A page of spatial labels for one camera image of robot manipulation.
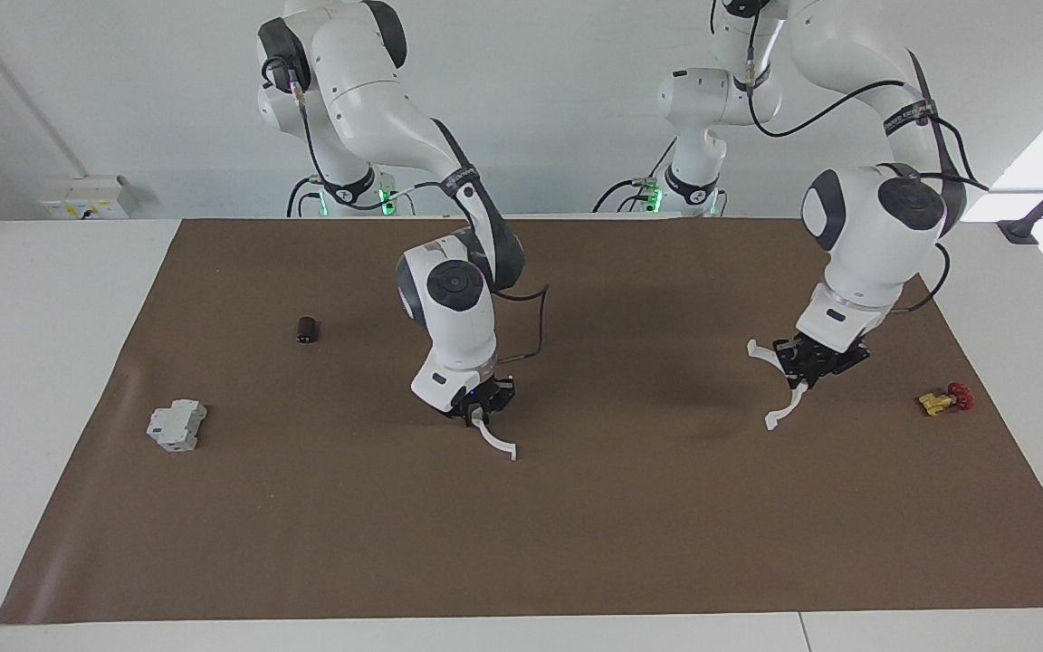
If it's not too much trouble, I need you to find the white half pipe clamp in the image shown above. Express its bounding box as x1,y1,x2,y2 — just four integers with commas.
747,340,812,431
472,409,519,461

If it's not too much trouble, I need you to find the brown table mat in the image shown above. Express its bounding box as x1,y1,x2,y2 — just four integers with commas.
0,216,1043,626

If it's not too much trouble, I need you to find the white grey circuit breaker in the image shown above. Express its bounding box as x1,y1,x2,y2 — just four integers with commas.
146,399,208,453

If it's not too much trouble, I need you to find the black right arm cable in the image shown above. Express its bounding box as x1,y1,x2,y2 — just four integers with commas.
263,56,548,365

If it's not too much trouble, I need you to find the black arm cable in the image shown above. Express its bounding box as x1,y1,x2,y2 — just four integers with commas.
263,56,548,365
712,0,991,313

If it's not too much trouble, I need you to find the brass valve red handle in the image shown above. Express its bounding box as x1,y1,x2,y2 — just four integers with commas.
918,382,975,417

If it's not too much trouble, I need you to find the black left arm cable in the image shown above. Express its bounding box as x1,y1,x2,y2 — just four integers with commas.
712,0,991,313

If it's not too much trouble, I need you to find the black base cable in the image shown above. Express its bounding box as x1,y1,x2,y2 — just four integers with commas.
286,177,323,218
594,163,667,214

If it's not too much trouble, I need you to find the white wall socket box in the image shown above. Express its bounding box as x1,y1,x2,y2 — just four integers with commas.
40,176,130,220

